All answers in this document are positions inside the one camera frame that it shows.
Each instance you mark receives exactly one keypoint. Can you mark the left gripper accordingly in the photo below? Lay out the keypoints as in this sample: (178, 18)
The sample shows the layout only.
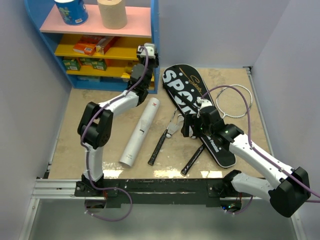
(154, 62)

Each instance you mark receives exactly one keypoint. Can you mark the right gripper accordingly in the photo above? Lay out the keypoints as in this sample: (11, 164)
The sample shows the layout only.
(185, 129)

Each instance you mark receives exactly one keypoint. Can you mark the white shuttlecock tube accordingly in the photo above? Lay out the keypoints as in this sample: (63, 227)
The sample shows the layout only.
(136, 140)

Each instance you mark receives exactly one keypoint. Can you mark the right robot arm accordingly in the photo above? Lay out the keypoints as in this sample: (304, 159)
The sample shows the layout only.
(284, 187)

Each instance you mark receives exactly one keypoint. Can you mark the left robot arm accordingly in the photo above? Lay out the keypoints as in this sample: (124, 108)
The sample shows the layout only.
(95, 126)

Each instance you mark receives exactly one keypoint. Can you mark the black shaft badminton racket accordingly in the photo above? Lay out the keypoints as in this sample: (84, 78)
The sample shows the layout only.
(158, 147)

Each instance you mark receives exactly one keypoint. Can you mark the white badminton racket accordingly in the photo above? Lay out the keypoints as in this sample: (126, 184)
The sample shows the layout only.
(230, 104)

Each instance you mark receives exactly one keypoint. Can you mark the yellow snack bag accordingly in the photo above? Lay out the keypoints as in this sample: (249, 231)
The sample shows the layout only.
(127, 72)

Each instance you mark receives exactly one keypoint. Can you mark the black racket cover bag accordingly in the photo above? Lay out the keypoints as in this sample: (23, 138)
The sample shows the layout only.
(184, 84)

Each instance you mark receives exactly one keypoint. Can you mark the green box right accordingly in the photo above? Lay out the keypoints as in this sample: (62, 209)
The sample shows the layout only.
(99, 64)

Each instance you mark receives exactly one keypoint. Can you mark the blue shelf unit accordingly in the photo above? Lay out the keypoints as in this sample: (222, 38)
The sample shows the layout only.
(142, 27)

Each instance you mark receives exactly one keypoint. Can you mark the red white box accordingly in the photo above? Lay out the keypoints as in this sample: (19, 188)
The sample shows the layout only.
(105, 44)

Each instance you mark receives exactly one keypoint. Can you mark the green box middle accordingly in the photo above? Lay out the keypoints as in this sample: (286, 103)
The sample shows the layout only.
(84, 61)

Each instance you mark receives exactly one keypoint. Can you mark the orange box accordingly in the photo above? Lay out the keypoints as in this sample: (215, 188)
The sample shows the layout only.
(87, 44)

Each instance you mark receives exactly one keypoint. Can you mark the brown paper roll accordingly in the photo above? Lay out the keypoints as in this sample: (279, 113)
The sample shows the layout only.
(113, 13)

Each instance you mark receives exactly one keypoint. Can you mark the blue snack canister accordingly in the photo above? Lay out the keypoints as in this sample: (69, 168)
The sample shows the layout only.
(73, 12)

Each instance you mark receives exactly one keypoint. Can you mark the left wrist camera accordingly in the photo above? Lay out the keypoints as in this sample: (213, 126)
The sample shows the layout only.
(150, 48)

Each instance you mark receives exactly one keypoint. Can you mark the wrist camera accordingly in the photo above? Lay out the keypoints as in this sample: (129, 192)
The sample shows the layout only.
(203, 102)
(150, 48)

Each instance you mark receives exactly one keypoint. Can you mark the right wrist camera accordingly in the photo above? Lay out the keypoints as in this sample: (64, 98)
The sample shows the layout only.
(203, 102)

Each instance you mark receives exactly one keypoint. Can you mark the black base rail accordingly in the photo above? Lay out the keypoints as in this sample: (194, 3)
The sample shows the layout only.
(156, 191)

